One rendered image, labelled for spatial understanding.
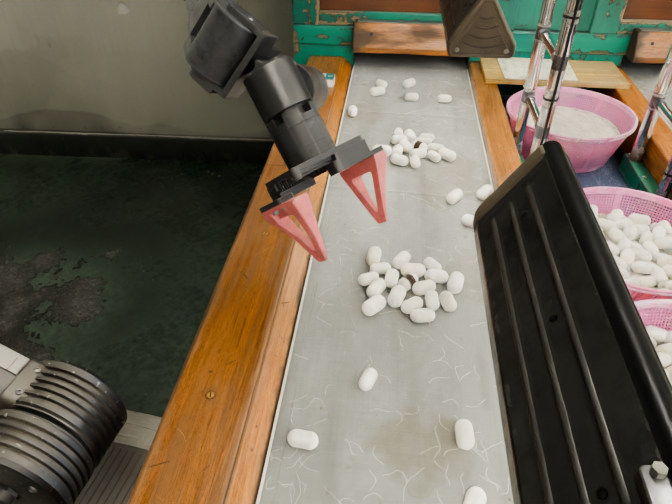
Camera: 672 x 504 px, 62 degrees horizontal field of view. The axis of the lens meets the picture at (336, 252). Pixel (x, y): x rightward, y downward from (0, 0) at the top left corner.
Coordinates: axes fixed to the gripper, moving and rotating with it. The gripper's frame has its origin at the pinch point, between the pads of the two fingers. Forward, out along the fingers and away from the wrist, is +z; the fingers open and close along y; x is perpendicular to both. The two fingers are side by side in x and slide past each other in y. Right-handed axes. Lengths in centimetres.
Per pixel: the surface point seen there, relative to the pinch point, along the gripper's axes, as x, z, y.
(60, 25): -180, -108, -52
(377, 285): -11.7, 9.8, -8.7
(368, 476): 0.1, 22.2, 12.3
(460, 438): 4.8, 23.9, 3.0
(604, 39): -18, -5, -111
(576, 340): 33.9, 4.1, 17.1
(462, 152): -25, 2, -52
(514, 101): -26, -2, -78
